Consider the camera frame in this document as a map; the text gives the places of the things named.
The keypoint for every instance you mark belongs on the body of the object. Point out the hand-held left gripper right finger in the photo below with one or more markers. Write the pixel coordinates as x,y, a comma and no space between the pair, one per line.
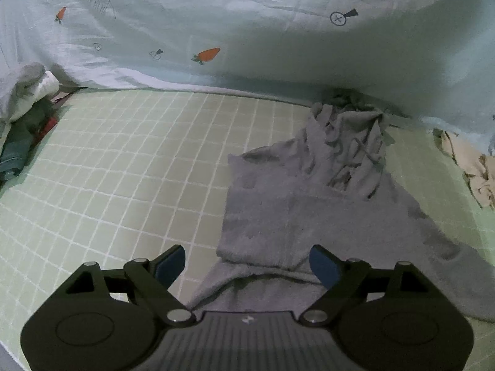
323,268

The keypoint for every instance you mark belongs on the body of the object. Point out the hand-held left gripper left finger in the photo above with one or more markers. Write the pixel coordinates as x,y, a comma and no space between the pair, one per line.
173,264

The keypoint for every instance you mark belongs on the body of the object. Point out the grey fleece hoodie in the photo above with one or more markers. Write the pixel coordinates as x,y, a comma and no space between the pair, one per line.
294,208

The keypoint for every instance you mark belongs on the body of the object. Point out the green checked bed sheet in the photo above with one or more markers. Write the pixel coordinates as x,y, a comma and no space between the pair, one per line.
116,162

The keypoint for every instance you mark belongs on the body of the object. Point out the beige crumpled cloth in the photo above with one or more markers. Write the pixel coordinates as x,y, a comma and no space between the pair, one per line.
471,162

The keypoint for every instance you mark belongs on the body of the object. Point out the red cloth item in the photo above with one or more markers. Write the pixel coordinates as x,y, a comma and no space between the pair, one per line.
52,124

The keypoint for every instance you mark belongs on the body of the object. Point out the dark green cloth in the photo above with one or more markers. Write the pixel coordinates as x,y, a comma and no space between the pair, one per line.
17,147

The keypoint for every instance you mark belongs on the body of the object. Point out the white crumpled cloth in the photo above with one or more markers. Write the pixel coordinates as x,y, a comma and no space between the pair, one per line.
23,92

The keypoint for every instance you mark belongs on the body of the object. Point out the light blue carrot-print quilt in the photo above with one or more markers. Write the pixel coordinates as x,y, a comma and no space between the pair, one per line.
251,15

